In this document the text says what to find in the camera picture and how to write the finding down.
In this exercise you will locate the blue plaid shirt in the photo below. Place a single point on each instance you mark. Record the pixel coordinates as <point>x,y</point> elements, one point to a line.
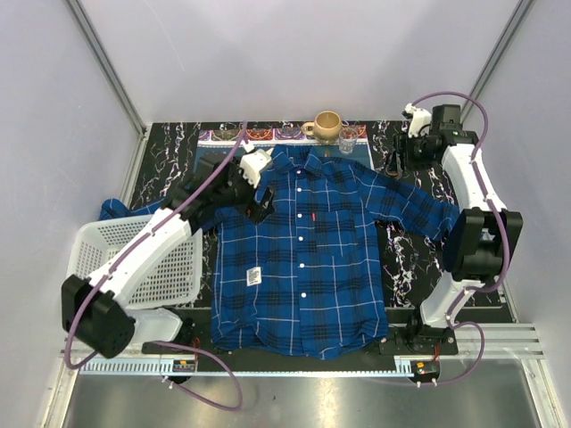
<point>309,276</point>

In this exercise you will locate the small clear glass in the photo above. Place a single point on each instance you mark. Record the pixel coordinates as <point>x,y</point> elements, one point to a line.
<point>348,137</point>

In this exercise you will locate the tan ceramic mug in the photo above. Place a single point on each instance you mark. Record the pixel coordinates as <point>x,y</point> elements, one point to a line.
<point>325,128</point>

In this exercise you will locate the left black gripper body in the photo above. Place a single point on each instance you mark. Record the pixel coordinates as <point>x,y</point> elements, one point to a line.
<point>244,197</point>

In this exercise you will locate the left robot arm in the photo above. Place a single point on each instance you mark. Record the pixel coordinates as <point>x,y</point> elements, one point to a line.
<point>95,307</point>

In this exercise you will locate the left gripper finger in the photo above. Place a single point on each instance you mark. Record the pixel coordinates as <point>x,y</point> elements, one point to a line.
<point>267,199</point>
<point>257,212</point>

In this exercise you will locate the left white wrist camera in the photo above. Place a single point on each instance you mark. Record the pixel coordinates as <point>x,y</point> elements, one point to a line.
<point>253,164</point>

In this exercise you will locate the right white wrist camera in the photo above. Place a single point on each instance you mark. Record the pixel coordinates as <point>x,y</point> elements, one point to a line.
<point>420,120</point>

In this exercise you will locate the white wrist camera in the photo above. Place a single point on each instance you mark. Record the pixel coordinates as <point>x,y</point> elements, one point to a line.
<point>420,120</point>
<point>253,164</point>

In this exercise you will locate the white plastic basket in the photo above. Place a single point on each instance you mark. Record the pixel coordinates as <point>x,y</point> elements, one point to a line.
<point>148,270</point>

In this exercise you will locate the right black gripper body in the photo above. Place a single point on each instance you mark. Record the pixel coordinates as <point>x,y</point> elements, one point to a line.
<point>417,152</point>

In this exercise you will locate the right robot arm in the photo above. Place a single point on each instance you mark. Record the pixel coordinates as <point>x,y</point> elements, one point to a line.
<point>478,251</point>

